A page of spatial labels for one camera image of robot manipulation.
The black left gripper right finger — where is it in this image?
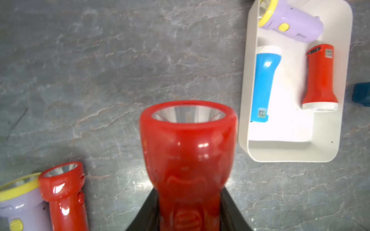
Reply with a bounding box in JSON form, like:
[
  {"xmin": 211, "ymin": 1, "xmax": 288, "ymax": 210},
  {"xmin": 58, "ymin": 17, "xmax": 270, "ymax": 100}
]
[{"xmin": 220, "ymin": 187, "xmax": 253, "ymax": 231}]

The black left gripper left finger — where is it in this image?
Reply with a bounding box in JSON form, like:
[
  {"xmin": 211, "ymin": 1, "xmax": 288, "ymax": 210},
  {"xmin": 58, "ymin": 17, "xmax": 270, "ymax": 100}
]
[{"xmin": 126, "ymin": 188, "xmax": 160, "ymax": 231}]

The purple flashlight yellow head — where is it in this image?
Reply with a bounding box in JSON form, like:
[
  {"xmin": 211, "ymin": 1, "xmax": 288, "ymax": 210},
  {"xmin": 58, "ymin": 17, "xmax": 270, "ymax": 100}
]
[
  {"xmin": 258, "ymin": 0, "xmax": 324, "ymax": 43},
  {"xmin": 1, "ymin": 173, "xmax": 53, "ymax": 231}
]

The red flashlight white head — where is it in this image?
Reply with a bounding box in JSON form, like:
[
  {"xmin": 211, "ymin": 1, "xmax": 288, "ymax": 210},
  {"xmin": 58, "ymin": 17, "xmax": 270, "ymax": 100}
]
[{"xmin": 302, "ymin": 44, "xmax": 339, "ymax": 113}]

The blue flashlight white head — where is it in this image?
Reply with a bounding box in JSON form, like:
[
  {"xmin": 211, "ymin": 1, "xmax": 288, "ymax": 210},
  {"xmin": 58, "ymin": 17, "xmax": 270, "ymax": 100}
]
[{"xmin": 251, "ymin": 45, "xmax": 282, "ymax": 123}]

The white plastic tray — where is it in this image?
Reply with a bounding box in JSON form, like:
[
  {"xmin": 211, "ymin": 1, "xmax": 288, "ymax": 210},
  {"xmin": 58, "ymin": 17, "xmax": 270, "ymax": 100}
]
[{"xmin": 238, "ymin": 1, "xmax": 353, "ymax": 162}]

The dark teal small block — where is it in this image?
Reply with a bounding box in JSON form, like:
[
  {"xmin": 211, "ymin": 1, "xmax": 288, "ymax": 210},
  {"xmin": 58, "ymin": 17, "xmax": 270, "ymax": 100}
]
[{"xmin": 352, "ymin": 82, "xmax": 370, "ymax": 107}]

